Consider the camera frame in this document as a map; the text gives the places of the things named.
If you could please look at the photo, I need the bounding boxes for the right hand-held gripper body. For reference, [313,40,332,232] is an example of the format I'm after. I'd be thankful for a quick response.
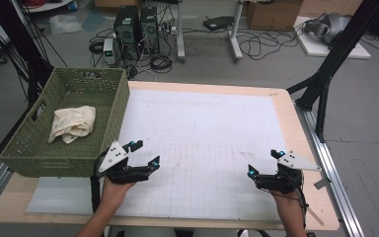
[255,150,322,196]

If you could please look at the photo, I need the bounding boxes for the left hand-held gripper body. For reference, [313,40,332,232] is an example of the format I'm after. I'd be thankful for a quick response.
[98,140,153,185]

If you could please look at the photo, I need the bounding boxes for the cream egg-print cloth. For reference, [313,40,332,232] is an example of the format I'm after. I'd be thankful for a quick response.
[47,105,97,145]

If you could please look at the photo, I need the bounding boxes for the green woven basket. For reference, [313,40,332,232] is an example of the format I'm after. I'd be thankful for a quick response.
[0,67,131,179]

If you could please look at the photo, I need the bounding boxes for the person's left hand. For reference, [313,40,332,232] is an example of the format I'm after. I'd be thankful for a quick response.
[102,176,136,206]

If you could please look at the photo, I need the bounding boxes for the person's right hand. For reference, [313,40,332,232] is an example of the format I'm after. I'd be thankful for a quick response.
[269,189,305,215]

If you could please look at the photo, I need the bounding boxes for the grey tape piece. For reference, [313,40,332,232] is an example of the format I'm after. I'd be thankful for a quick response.
[313,177,333,191]

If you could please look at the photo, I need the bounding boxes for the thin grey strip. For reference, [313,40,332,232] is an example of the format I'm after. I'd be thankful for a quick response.
[307,206,326,227]

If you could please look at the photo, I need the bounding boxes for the white grid mat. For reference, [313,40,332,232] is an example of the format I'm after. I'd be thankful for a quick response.
[26,88,292,222]

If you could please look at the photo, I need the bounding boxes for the white power supply unit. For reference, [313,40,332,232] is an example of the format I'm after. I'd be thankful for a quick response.
[103,38,117,65]

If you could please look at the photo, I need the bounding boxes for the white floor board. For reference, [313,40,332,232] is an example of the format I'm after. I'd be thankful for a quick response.
[292,16,372,60]

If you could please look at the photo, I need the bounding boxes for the large black computer tower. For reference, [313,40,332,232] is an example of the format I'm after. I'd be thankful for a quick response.
[114,5,142,61]

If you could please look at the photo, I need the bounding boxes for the slim black computer tower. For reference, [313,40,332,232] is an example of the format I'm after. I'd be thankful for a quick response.
[140,6,161,55]

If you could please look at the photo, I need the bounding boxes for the white desk leg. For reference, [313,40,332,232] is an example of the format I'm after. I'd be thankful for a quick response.
[228,0,245,62]
[176,0,187,63]

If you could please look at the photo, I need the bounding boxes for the black metal stand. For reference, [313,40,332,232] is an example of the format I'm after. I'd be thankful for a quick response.
[285,0,379,144]

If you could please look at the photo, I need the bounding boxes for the grey headset device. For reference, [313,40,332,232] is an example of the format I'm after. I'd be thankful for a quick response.
[303,12,351,45]

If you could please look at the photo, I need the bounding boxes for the large brown cardboard box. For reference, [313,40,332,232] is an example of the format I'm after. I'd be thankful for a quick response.
[245,0,304,32]

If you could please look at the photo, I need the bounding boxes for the clear plastic bag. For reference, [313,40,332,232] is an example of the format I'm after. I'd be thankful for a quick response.
[48,13,84,36]

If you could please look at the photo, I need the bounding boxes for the black flat case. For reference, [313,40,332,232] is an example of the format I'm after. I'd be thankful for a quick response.
[202,15,237,32]

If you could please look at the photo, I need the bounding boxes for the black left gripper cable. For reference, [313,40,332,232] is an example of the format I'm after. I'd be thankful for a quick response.
[90,151,111,214]

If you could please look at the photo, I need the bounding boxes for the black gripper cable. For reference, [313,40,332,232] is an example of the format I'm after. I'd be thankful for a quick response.
[287,172,310,229]
[90,151,111,214]

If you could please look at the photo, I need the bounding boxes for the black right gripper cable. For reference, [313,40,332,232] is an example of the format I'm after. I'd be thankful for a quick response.
[287,172,310,229]

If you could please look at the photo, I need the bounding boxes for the aluminium rail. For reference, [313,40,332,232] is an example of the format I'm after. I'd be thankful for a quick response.
[295,105,365,237]

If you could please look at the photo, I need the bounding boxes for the coiled black cable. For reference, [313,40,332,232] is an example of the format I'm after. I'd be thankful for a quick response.
[149,53,174,74]

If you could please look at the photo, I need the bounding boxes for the tangle of black floor cables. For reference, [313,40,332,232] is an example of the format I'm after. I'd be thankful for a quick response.
[236,29,300,62]

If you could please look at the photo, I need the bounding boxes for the black stand with cables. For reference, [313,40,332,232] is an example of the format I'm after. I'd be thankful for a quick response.
[0,0,56,110]

